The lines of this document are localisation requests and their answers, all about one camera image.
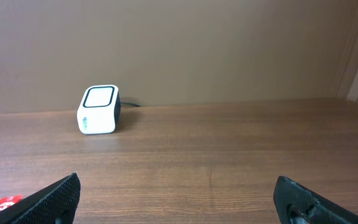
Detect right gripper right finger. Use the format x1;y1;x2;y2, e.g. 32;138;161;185
273;176;358;224

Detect red stick sachet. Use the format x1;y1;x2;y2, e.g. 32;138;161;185
0;195;24;211

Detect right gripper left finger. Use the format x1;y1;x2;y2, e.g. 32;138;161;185
0;173;81;224

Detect white barcode scanner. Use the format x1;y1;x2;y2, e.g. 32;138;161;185
76;85;121;135

